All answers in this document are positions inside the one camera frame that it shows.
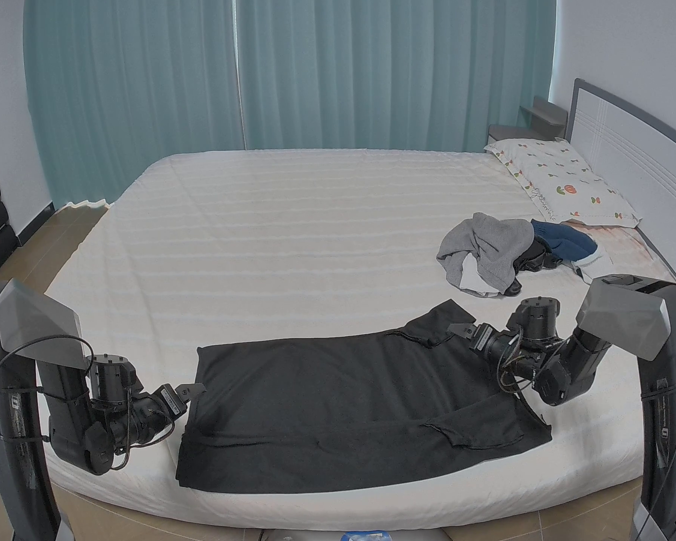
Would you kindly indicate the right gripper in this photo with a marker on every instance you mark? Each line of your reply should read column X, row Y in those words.
column 490, row 341

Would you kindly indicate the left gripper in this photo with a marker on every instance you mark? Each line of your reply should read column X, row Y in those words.
column 157, row 415

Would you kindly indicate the black T-shirt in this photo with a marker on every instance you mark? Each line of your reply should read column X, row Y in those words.
column 343, row 403

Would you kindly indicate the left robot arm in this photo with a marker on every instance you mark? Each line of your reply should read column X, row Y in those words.
column 62, row 403

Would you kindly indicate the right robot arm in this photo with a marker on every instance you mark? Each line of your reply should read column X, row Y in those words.
column 625, row 324

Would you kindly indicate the pile of clothes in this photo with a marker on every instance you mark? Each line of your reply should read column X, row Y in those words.
column 495, row 245

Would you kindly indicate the bed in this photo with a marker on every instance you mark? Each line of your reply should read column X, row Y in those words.
column 287, row 245

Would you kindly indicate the white printed pillow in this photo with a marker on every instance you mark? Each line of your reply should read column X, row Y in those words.
column 563, row 178

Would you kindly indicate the grey bedside table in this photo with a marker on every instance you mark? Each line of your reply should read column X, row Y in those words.
column 510, row 132

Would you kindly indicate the blue-green curtain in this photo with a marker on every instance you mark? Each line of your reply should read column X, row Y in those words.
column 400, row 48
column 135, row 76

